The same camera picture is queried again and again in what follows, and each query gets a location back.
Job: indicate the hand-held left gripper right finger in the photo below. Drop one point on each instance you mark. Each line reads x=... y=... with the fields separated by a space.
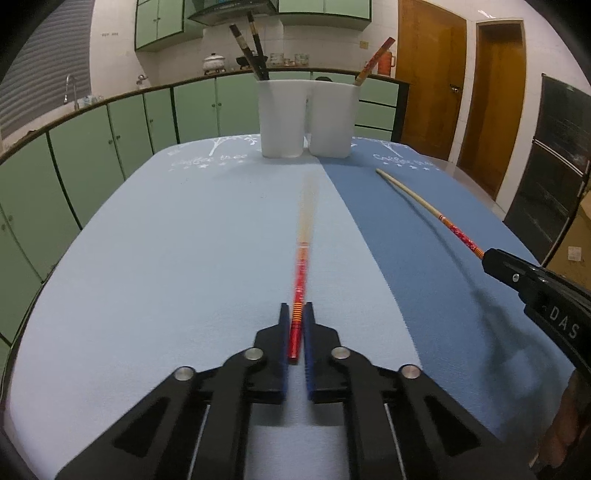
x=310 y=369

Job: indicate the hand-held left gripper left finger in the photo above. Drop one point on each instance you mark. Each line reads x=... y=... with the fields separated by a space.
x=283 y=369

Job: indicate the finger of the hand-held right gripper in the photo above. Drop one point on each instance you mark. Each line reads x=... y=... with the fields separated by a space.
x=508 y=272

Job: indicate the thin bamboo chopstick red end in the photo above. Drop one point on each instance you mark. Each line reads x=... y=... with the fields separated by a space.
x=457 y=233

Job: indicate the bamboo chopstick with red end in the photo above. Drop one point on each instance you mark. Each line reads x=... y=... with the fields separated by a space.
x=301 y=277
x=375 y=60

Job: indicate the white twin utensil holder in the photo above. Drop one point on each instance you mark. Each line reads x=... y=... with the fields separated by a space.
x=286 y=115

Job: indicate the person's right hand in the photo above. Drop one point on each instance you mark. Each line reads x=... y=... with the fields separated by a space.
x=568 y=424

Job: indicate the dark blue table mat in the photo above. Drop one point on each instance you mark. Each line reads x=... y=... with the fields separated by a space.
x=438 y=300

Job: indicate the black cabinet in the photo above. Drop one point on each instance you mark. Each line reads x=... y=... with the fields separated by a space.
x=549 y=170

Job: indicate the light blue table mat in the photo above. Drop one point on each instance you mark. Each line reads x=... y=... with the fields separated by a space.
x=184 y=277

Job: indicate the wooden door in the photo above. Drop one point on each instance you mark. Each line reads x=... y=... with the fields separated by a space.
x=429 y=78
x=494 y=110

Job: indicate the red thermos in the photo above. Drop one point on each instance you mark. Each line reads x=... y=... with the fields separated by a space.
x=387 y=64

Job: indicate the glass jar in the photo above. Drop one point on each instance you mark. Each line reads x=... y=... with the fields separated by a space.
x=301 y=59
x=276 y=59

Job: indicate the black pot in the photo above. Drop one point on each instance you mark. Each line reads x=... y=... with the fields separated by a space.
x=242 y=61

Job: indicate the white lidded pot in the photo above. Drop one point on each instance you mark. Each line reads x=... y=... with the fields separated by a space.
x=214 y=63

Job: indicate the green upper kitchen cabinet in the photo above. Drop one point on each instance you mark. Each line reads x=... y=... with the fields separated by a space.
x=161 y=21
x=323 y=5

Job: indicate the metal sink faucet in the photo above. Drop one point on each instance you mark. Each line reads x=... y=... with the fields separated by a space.
x=70 y=90

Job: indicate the range hood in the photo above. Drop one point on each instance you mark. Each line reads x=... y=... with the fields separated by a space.
x=231 y=9

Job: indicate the grey window blinds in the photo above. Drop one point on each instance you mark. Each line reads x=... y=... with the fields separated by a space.
x=46 y=60

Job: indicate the small wall tap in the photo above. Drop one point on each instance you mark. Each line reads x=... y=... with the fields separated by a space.
x=141 y=79

